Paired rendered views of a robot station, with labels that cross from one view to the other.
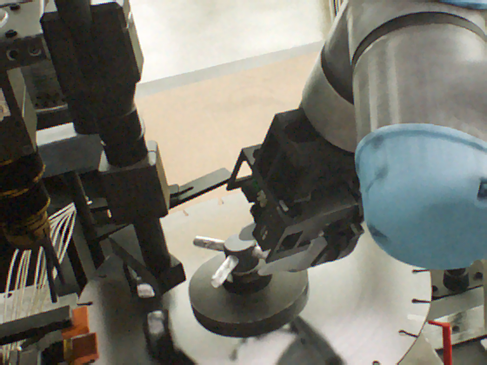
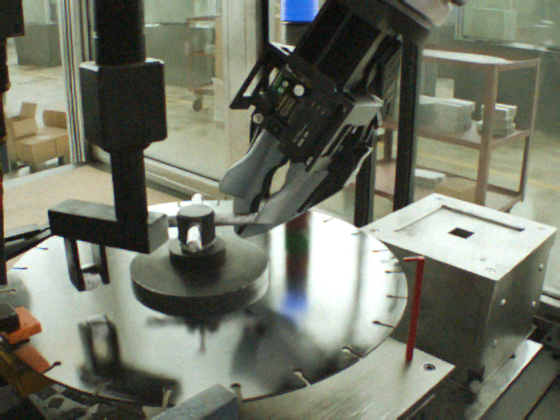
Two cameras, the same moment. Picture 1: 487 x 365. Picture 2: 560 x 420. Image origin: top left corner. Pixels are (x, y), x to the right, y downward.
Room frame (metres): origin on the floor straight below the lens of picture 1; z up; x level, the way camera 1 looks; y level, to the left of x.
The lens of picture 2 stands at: (0.17, 0.25, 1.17)
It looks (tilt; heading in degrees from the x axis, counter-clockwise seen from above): 21 degrees down; 325
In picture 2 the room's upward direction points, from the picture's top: straight up
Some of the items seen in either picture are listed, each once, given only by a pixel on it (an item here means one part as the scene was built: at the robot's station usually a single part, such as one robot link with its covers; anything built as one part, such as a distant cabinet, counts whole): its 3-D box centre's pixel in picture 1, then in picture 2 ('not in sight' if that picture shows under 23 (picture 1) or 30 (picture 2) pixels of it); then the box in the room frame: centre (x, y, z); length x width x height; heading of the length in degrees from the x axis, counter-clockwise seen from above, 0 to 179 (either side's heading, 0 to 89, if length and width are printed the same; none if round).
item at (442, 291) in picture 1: (456, 277); not in sight; (0.74, -0.19, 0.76); 0.09 x 0.03 x 0.03; 100
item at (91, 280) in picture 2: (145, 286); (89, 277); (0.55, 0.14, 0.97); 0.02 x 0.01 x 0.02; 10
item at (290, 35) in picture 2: not in sight; (299, 35); (0.74, -0.19, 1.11); 0.05 x 0.04 x 0.03; 10
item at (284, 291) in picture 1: (247, 277); (198, 258); (0.55, 0.05, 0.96); 0.11 x 0.11 x 0.03
